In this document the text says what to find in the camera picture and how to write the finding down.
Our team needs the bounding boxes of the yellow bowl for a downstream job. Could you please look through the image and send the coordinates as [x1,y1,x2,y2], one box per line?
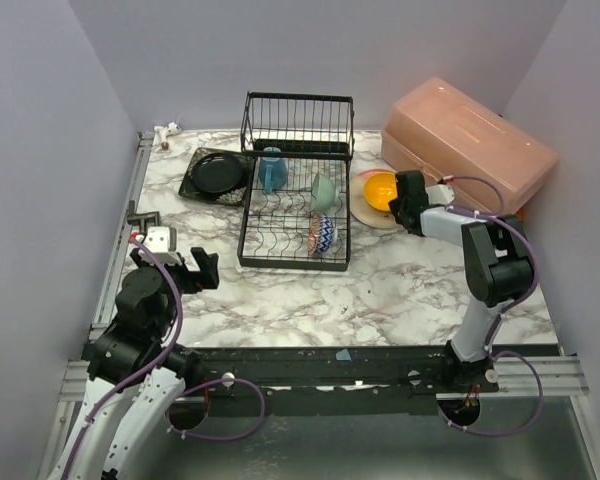
[363,172,398,212]

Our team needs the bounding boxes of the mint green bowl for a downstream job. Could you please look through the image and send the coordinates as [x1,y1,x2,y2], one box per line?
[309,173,339,214]

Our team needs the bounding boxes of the red blue patterned bowl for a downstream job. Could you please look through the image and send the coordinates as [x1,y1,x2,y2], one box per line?
[308,212,338,257]

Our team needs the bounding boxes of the blue floral mug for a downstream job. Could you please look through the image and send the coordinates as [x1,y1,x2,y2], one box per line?
[258,147,288,195]

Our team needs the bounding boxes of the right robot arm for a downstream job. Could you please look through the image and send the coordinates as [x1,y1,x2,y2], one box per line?
[389,170,538,391]

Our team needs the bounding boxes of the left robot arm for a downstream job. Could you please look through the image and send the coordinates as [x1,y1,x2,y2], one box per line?
[49,245,219,479]

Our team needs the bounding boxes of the pink beige round plate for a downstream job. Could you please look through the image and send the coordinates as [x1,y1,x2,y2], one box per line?
[349,168,399,230]

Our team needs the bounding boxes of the black patterned square plate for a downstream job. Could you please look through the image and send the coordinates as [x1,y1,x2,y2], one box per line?
[178,147,253,206]

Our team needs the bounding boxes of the pink plastic storage box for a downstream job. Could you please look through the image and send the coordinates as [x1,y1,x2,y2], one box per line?
[381,77,559,214]

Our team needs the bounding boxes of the black round plate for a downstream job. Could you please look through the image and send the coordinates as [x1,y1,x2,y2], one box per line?
[190,153,244,194]

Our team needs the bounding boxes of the white corner fixture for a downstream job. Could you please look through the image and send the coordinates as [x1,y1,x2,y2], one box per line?
[153,121,182,151]

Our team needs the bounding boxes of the black front mounting bar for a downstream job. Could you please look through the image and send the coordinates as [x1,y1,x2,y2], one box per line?
[82,342,501,419]

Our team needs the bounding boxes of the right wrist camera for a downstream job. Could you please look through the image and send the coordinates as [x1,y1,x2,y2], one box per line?
[425,178,456,206]

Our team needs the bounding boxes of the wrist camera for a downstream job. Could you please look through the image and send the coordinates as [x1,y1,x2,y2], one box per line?
[130,226,184,267]
[425,178,456,206]

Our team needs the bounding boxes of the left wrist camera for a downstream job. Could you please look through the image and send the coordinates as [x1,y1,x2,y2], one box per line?
[130,226,184,267]

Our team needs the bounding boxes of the dark metal T handle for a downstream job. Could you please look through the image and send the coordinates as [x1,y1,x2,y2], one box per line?
[125,200,161,235]

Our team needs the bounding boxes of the aluminium left rail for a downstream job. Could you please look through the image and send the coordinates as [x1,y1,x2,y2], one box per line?
[88,132,154,341]

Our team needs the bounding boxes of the black wire dish rack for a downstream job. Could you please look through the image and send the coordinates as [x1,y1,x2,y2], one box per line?
[237,92,355,272]

